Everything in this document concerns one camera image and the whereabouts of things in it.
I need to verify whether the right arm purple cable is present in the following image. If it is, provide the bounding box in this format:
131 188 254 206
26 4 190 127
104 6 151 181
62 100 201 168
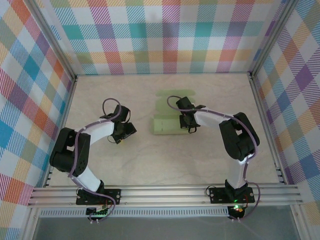
166 94 262 222

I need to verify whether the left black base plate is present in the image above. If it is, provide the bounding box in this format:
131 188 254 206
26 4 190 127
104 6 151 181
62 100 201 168
75 188 122 206

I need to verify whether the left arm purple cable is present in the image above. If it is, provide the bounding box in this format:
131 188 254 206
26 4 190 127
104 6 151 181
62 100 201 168
68 97 124 224

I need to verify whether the aluminium side rail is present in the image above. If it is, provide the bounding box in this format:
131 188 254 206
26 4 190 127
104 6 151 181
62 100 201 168
248 72 288 185
42 74 79 188

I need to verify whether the round black controller board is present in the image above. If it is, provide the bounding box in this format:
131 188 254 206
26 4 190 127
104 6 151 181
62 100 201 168
228 204 246 218

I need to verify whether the aluminium mounting rail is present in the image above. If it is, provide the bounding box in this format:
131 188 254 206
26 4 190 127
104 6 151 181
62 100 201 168
27 184 305 208

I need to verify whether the green paper box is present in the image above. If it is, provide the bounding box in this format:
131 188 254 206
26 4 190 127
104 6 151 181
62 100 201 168
149 89 198 137

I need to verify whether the green circuit board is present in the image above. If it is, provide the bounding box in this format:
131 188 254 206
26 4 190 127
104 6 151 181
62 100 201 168
86 204 111 217

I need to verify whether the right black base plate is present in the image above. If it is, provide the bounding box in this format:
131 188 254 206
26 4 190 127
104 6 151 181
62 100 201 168
208 186 256 205

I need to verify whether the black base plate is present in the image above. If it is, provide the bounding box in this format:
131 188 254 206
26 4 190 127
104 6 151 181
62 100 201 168
75 188 122 206
208 186 256 205

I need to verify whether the slotted grey cable duct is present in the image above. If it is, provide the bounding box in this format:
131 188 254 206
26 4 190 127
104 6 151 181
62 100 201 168
38 206 232 218

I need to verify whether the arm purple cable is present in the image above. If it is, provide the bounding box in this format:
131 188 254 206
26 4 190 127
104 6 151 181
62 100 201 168
166 94 262 222
68 97 124 224

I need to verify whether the aluminium frame post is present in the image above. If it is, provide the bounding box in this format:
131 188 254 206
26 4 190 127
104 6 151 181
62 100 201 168
23 0 79 82
248 0 301 78

